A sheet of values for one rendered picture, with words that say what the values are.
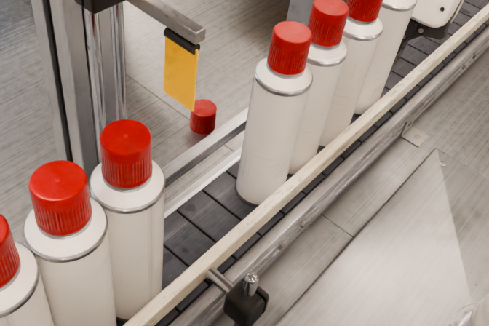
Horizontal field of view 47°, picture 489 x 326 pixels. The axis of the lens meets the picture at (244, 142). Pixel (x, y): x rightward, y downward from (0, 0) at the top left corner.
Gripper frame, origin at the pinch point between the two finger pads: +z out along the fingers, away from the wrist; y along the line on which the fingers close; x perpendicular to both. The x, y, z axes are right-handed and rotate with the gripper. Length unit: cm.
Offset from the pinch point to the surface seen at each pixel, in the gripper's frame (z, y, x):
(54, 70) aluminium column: 5.7, -15.0, -38.0
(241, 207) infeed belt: 15.5, 0.5, -24.2
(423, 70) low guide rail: 1.3, 4.0, 4.6
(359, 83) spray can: 1.0, 2.7, -13.5
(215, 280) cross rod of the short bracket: 16.1, 5.3, -34.3
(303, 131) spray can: 6.3, 1.6, -20.0
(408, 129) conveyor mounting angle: 9.7, 5.9, 5.7
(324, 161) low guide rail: 9.3, 4.1, -17.0
